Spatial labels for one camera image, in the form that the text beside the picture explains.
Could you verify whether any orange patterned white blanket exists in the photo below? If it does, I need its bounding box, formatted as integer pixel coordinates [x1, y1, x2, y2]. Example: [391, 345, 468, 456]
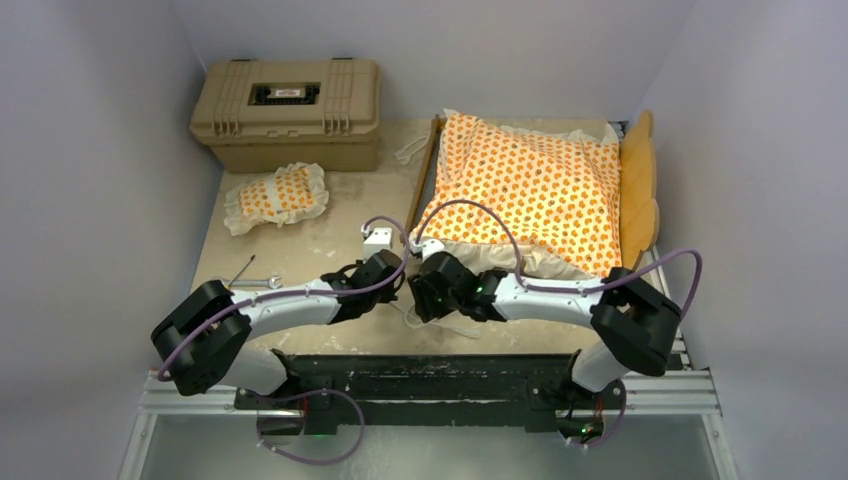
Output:
[394, 109, 625, 340]

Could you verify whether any wooden pet bed frame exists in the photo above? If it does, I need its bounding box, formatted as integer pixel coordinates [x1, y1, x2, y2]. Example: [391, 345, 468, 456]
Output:
[404, 109, 662, 273]

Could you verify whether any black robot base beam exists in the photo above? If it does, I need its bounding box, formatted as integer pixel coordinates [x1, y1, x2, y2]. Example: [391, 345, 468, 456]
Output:
[165, 352, 627, 435]

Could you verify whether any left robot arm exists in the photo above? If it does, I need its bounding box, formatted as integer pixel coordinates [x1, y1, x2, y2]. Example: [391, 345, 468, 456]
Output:
[150, 250, 404, 409]

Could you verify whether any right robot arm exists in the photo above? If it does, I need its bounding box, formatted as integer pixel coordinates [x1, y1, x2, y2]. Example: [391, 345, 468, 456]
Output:
[408, 252, 682, 407]

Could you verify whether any silver open-end wrench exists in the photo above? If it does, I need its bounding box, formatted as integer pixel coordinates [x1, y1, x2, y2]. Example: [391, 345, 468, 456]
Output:
[225, 276, 283, 290]

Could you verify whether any small orange patterned pillow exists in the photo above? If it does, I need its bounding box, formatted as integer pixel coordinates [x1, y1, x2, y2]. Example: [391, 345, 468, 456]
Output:
[223, 163, 329, 236]

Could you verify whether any yellow black screwdriver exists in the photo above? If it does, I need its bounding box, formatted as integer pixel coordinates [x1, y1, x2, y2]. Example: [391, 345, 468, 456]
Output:
[226, 254, 256, 288]

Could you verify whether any tan plastic tool case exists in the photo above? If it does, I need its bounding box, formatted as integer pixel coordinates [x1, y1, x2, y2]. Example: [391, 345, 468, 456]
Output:
[189, 58, 381, 174]

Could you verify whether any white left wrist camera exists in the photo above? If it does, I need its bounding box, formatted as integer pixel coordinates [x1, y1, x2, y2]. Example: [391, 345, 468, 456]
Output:
[362, 227, 394, 260]

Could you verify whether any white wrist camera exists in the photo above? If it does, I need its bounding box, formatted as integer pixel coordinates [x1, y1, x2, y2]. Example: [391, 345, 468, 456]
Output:
[362, 227, 394, 260]
[410, 238, 445, 261]

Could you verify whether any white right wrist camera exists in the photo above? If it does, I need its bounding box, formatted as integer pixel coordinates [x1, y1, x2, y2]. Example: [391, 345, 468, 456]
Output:
[410, 238, 445, 261]

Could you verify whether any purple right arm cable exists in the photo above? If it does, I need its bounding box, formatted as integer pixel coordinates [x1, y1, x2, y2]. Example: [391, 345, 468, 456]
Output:
[410, 198, 704, 450]

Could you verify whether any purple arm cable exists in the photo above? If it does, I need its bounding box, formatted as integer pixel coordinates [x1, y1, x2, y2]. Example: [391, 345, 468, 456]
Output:
[156, 215, 413, 465]
[410, 198, 704, 450]

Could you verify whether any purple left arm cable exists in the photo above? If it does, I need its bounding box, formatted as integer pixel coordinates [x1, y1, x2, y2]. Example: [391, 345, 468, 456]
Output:
[156, 215, 413, 465]

